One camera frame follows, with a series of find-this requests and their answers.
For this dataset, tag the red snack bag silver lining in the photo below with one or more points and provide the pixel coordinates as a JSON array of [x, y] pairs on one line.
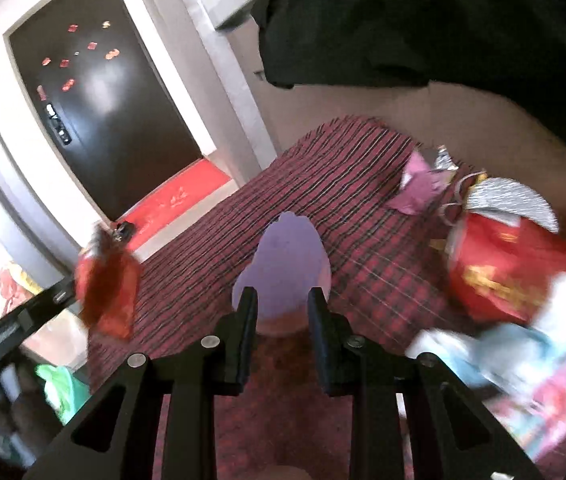
[[505, 272]]

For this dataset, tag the red door mat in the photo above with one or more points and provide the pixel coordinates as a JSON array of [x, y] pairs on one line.
[[178, 200]]

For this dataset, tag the pink wrapper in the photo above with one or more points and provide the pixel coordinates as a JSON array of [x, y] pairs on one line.
[[420, 187]]

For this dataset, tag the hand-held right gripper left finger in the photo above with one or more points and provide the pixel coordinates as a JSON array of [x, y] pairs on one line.
[[246, 317]]

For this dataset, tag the small black object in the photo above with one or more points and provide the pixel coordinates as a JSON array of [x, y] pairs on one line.
[[122, 231]]

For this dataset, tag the brown sofa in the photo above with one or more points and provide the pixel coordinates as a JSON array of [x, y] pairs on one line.
[[473, 120]]

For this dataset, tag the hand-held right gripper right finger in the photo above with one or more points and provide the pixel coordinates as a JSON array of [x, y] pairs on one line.
[[317, 317]]

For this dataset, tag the silver foil wrapper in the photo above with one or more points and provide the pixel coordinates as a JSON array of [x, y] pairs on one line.
[[440, 157]]

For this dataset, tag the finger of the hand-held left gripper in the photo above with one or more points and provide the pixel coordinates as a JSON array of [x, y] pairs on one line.
[[53, 297]]

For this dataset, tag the white and blue packet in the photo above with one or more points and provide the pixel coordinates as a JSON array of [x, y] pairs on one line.
[[483, 355]]

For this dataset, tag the black door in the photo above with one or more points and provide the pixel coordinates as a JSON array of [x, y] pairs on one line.
[[108, 105]]

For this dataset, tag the lavender plastic wrapper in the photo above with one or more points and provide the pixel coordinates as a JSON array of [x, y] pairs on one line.
[[285, 265]]

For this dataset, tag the red and yellow bag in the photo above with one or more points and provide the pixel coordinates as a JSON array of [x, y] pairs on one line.
[[13, 285]]

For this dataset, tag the small red wrapper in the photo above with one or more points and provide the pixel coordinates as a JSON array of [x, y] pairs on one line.
[[105, 290]]

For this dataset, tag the green plastic bag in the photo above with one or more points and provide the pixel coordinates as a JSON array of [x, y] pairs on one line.
[[60, 390]]

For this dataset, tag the black cloth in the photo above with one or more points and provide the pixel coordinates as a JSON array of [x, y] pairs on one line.
[[438, 15]]

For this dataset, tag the colourful printed packet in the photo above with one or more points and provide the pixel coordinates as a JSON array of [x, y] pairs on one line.
[[553, 405]]

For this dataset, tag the group of red door stickers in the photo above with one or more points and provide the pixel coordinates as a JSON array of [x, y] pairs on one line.
[[65, 64]]

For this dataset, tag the red plaid blanket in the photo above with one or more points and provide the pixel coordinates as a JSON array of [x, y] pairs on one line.
[[343, 210]]

